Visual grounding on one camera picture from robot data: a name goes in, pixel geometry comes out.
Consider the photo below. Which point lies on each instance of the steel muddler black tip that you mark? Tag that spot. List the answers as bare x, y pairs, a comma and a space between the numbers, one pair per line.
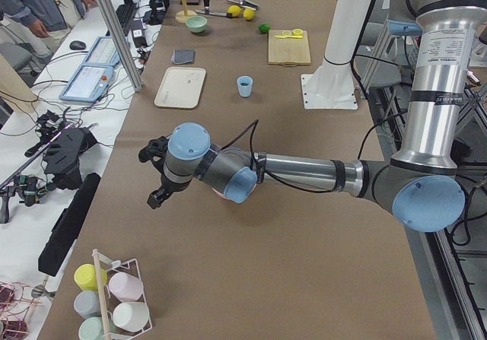
214, 13

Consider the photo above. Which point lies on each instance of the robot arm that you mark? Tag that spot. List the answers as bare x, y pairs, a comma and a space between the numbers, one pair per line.
252, 104

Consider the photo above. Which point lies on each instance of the pink plastic cup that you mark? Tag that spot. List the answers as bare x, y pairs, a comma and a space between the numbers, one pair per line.
126, 287

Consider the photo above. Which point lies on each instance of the light blue plastic cup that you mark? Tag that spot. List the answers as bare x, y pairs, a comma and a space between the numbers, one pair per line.
244, 85

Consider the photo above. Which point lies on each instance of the yellow-green plastic cup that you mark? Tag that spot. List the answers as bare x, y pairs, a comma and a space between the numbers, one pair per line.
85, 277

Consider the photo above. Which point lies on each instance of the white plastic cup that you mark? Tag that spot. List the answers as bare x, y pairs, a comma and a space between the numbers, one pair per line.
131, 316

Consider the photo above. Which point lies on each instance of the grey-blue plastic cup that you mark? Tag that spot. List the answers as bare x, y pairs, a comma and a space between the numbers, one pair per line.
87, 304

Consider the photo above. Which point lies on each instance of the mint green plastic cup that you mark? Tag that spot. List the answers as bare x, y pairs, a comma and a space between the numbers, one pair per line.
91, 329

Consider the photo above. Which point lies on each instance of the mint green bowl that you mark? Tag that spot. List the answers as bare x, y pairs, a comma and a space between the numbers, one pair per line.
196, 24

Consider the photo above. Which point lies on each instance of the wooden mug tree stand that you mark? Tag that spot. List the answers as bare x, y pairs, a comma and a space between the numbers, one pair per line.
185, 14

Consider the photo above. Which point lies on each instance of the yellow lemon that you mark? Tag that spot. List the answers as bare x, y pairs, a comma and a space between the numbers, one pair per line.
234, 11
249, 14

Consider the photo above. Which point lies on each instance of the metal scoop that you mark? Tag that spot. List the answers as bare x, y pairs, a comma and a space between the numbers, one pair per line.
244, 4

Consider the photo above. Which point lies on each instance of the grey folded cloth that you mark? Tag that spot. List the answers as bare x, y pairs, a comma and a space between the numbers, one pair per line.
183, 56

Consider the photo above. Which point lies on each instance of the green lime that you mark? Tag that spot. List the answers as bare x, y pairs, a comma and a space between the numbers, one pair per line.
264, 28

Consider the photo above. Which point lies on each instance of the pink bowl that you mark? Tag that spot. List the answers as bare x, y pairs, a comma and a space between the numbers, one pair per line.
221, 195

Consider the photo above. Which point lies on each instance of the black power adapter box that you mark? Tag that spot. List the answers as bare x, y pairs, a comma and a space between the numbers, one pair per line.
138, 34

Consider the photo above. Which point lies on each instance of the yellow plastic knife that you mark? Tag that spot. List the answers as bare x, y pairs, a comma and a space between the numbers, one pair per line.
288, 36

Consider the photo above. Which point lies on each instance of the black keyboard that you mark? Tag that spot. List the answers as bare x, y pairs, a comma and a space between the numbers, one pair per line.
125, 14

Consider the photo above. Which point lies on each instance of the cream rabbit tray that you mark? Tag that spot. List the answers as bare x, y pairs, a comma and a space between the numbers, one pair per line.
180, 88

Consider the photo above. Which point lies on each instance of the black long bar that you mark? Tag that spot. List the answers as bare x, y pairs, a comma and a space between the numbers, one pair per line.
67, 228

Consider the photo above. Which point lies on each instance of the wooden cutting board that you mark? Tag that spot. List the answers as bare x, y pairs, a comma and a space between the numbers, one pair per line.
288, 52

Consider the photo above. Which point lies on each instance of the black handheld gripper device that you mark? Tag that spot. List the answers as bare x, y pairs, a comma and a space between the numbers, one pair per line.
62, 157

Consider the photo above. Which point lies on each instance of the blue teach pendant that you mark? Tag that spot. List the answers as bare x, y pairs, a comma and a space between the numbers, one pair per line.
88, 84
103, 52

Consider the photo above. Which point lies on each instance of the black computer mouse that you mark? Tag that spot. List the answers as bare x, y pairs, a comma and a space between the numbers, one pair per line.
77, 45

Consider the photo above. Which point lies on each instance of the person in grey jacket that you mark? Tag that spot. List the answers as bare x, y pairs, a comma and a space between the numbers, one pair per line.
46, 18

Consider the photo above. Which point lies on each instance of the aluminium frame post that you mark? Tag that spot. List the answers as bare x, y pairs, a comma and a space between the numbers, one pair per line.
111, 20

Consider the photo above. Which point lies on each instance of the white wire cup rack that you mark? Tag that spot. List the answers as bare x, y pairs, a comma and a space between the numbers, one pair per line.
109, 268

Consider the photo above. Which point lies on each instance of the wooden rack handle rod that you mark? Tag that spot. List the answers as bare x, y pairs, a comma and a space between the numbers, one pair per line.
107, 332

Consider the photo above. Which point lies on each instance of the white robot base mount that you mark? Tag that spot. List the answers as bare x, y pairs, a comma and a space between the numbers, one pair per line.
331, 86

